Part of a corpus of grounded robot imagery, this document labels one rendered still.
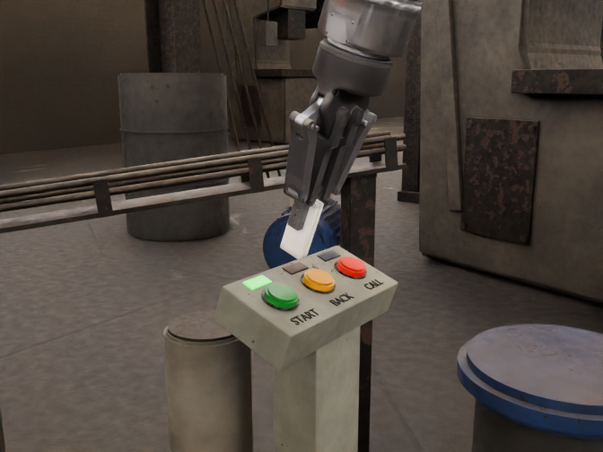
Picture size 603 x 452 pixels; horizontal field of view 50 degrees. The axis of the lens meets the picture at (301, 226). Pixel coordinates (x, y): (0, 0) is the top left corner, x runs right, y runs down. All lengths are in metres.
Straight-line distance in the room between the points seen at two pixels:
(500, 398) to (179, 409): 0.45
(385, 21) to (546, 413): 0.58
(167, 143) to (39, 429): 1.95
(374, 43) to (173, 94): 2.82
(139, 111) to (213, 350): 2.68
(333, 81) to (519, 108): 2.16
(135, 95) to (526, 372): 2.78
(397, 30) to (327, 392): 0.44
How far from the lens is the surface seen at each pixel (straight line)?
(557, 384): 1.01
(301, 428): 0.85
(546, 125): 2.70
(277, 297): 0.74
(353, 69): 0.63
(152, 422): 1.75
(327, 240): 2.51
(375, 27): 0.61
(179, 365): 0.89
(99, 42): 8.96
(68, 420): 1.82
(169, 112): 3.40
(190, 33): 5.09
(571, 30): 3.06
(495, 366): 1.04
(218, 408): 0.90
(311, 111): 0.63
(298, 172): 0.65
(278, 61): 9.10
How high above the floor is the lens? 0.85
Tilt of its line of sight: 13 degrees down
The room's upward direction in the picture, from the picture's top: straight up
